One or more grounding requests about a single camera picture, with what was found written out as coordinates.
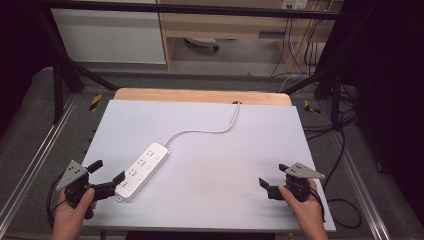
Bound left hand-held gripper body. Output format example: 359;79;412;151
55;160;116;220

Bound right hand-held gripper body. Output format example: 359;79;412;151
266;162;326;203

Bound white power strip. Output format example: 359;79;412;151
114;142;173;203

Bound person's right hand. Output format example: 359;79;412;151
278;178;330;240

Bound person's left hand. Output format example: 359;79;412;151
50;187;98;240

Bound yellow black tape strip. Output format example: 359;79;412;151
303;99;322;115
88;93;103;112

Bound wooden board under table top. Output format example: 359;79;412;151
113;87;293;107

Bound black curtain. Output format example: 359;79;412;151
0;0;58;134
324;0;424;219

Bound white cabinet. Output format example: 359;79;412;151
50;0;167;65

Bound white chair base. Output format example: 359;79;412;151
184;36;221;52

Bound wooden desk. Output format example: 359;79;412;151
156;0;345;72

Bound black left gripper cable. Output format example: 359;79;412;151
46;173;68;232

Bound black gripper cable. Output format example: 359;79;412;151
46;173;68;232
308;185;327;224

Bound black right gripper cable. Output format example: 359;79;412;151
308;185;327;224

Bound aluminium floor rail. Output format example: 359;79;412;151
0;94;81;231
328;131;392;240

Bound black floor cable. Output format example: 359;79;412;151
301;84;363;230

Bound white power strip cable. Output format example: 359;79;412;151
162;101;242;148

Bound black metal frame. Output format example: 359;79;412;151
31;0;359;129

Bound hanging background cables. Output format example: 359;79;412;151
270;0;334;94

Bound white wall socket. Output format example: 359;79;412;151
281;0;309;10

